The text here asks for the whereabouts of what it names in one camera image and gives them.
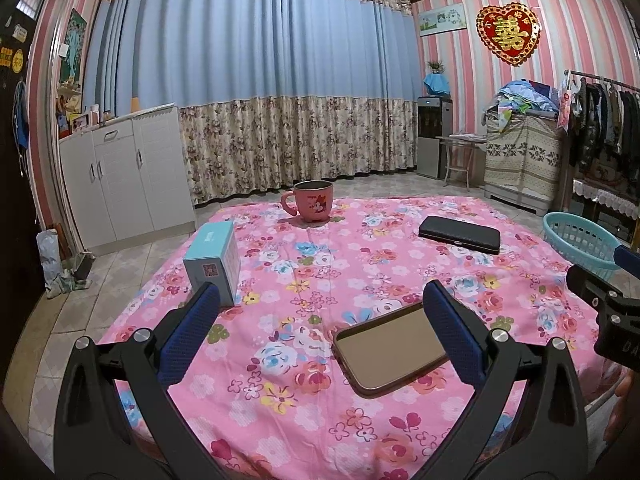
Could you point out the red heart wall decoration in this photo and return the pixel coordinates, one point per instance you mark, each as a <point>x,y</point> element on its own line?
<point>509,35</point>

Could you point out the black zip case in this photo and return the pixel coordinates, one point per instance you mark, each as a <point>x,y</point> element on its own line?
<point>460,234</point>

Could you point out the small side table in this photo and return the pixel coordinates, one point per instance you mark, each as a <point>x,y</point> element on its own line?
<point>462,139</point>

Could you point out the pink floral tablecloth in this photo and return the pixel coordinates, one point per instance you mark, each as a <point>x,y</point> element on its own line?
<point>350,270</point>

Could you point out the low shelf with lace cloth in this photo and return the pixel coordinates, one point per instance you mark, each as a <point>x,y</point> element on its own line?
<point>600,190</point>

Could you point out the blue and floral curtain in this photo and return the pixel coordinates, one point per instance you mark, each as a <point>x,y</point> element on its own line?
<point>250,60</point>

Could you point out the metal clothes rack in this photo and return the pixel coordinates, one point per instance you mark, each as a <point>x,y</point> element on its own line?
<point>600,79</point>

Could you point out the person's right hand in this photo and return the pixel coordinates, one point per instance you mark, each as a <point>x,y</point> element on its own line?
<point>625,410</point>

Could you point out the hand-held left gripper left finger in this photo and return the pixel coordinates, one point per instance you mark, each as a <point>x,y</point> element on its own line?
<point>190,332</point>

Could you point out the water dispenser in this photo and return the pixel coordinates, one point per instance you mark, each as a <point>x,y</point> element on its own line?
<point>434,135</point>

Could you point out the small landscape wall picture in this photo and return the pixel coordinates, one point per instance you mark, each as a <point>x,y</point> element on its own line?
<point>442,19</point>

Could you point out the pile of clothes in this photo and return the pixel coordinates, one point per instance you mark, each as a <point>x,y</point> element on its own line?
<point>530,95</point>

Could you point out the pink mug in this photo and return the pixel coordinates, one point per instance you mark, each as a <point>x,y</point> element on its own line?
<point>312,205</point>

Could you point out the pink hanging plastic bag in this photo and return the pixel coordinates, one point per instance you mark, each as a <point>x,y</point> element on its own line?
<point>564,105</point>

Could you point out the brown phone case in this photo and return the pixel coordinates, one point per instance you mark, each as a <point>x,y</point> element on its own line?
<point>390,345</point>

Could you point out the blue hanging cloth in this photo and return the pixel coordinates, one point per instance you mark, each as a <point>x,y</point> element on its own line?
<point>21,120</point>

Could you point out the teal plastic basket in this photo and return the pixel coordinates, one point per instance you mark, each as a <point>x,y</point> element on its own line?
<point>575,240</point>

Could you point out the dark door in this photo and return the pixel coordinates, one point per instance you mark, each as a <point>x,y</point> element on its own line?
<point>15,210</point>

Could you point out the small potted plant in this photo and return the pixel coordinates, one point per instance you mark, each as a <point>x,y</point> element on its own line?
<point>436,66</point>

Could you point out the small photo frame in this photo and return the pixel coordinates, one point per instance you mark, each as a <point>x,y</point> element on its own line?
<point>79,123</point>

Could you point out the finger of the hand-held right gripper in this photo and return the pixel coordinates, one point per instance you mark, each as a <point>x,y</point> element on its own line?
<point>595,287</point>
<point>629,260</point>

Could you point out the wall poster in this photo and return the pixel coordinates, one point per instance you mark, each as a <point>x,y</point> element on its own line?
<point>74,47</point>

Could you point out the teal cardboard box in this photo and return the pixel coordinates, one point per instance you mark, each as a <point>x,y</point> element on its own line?
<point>212,240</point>

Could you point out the white plastic bag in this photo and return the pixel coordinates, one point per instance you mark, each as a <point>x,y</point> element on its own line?
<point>50,260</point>

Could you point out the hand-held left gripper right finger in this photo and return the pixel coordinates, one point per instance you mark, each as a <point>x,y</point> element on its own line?
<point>452,332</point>

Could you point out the small dark object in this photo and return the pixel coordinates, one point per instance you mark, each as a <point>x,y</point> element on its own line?
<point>84,266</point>

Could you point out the row of hanging clothes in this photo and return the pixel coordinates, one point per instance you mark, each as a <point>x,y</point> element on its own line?
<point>605,125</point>

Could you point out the white cabinet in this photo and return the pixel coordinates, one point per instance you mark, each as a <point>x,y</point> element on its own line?
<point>130,180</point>

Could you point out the cloth-covered cabinet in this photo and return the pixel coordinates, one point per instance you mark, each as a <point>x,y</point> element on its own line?
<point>522,160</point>

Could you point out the white bottle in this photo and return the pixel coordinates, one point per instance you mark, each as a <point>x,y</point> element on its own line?
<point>94,115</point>

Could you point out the blue cloth cover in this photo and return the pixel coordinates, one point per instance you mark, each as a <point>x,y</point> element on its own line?
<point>436,85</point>

